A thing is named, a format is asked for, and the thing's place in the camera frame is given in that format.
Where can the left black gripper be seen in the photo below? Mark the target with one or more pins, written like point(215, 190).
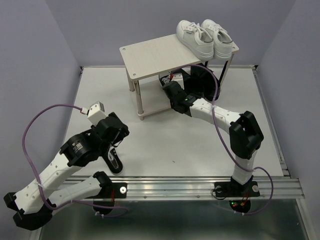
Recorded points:
point(124, 133)

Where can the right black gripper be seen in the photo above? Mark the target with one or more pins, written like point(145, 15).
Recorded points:
point(171, 103)

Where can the black canvas sneaker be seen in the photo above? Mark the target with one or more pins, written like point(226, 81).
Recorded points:
point(113, 161)
point(165, 81)

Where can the black loafer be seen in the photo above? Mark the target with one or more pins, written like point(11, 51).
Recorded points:
point(211, 83)
point(193, 84)

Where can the white sneaker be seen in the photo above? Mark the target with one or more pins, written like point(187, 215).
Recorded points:
point(196, 39)
point(223, 43)

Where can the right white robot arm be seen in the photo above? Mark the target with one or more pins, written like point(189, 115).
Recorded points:
point(245, 134)

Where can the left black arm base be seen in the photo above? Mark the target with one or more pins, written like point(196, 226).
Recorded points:
point(106, 198)

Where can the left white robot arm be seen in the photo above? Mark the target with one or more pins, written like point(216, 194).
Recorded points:
point(36, 204)

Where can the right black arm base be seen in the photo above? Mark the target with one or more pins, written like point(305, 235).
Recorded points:
point(238, 194)

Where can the white two-tier shoe shelf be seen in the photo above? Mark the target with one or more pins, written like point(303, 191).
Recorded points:
point(149, 59)

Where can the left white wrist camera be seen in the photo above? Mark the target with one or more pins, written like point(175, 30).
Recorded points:
point(96, 112)

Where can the aluminium mounting rail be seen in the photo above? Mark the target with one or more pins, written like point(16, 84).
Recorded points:
point(194, 188)

